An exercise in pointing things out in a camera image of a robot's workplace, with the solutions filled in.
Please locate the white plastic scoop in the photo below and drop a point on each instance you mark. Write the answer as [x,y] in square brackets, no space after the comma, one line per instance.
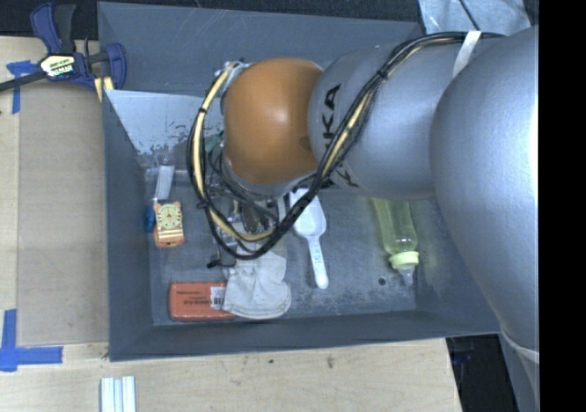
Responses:
[314,236]

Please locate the white cloth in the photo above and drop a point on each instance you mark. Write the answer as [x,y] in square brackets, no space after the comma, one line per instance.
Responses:
[258,289]

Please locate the orange toy clock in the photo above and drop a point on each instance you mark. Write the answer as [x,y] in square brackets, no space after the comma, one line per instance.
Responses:
[169,220]

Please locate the clear plastic bottle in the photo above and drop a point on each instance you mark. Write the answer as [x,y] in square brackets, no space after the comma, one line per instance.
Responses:
[164,179]

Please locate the small blue block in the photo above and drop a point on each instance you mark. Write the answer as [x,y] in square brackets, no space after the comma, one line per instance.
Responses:
[149,219]

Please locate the orange flat block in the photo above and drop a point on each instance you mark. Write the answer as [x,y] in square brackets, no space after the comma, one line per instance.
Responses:
[192,302]

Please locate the yellow baby bottle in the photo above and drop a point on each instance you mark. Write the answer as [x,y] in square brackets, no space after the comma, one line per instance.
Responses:
[399,229]

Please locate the pale wood flat board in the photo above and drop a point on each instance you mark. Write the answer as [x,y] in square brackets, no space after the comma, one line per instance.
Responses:
[59,218]

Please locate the grey metal bin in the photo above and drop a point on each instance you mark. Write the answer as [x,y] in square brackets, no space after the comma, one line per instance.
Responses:
[151,44]

